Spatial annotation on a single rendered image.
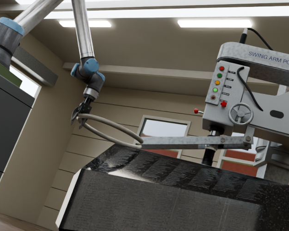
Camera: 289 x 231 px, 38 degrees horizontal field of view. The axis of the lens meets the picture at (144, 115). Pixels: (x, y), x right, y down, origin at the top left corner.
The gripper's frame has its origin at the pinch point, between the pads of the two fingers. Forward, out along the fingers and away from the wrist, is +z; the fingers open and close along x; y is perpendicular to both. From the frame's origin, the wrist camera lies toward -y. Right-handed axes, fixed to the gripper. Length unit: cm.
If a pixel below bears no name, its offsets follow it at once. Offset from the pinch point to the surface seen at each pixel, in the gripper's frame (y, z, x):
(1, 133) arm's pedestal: 43, 27, -38
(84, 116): 9.9, -5.8, 0.8
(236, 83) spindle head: 42, -60, 74
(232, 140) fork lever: 43, -26, 85
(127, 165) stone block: 36.1, 14.5, 30.8
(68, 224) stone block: 33, 56, 14
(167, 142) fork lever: 24, -11, 53
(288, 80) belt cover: 46, -79, 107
